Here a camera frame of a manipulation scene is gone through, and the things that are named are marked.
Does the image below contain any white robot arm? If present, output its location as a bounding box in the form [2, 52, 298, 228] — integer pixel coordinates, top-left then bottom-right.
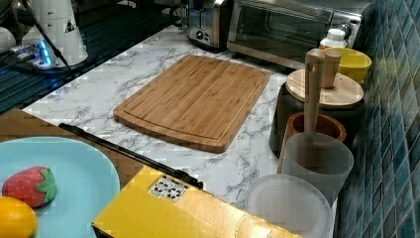
[1, 0, 88, 71]

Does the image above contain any silver two-slot toaster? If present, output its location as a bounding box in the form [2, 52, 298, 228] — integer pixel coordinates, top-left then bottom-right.
[187, 0, 234, 51]

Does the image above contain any silver toaster oven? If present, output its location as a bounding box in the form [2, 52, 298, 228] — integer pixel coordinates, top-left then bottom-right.
[227, 0, 375, 69]

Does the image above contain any bamboo cutting board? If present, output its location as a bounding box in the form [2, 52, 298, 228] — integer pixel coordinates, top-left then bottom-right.
[113, 55, 270, 153]

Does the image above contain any yellow cereal box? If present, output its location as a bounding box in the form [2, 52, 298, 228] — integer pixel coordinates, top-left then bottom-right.
[92, 167, 301, 238]

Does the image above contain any round clear plastic lid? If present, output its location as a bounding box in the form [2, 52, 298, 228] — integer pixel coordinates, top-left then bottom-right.
[245, 175, 333, 238]

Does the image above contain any brown wooden utensil cup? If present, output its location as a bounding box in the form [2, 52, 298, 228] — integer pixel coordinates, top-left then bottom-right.
[277, 112, 347, 174]

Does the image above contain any frosted plastic cup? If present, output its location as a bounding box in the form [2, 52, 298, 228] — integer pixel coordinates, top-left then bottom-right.
[280, 132, 355, 207]

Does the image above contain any dark jar with wooden lid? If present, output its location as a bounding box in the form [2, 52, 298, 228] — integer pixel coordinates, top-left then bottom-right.
[269, 69, 365, 156]

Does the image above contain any light blue plate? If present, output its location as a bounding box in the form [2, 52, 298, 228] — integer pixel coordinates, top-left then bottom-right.
[0, 137, 120, 238]

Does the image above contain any white bottle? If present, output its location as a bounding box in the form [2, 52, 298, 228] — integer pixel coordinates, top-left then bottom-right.
[319, 29, 347, 50]

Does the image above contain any yellow mug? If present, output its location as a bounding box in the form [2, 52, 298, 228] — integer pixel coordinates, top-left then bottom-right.
[335, 48, 371, 84]

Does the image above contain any red toy strawberry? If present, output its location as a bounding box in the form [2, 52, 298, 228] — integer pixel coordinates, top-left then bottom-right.
[2, 167, 57, 208]

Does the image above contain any wooden serving tray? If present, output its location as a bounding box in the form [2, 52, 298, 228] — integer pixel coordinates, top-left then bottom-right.
[0, 109, 144, 187]

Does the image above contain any orange toy fruit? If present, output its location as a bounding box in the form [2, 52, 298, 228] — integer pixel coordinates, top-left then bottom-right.
[0, 196, 39, 238]

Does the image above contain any black tray handle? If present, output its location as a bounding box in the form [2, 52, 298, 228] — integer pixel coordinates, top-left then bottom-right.
[58, 123, 204, 189]

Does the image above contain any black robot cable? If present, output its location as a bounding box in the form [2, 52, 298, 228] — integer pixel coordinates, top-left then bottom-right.
[19, 0, 75, 74]

